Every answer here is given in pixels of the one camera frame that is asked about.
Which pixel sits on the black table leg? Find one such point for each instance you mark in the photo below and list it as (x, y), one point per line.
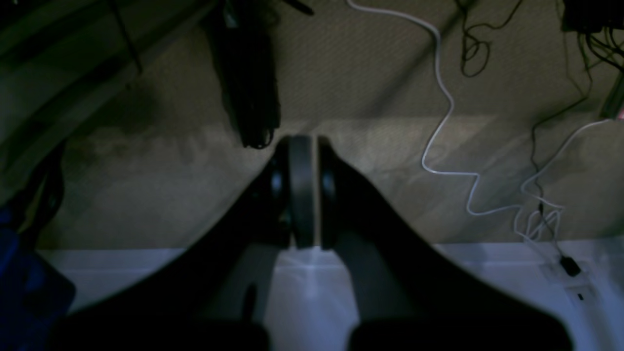
(243, 57)

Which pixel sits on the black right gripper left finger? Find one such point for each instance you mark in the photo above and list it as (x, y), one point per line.
(206, 299)

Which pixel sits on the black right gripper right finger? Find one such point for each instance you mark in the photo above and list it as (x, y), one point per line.
(409, 297)

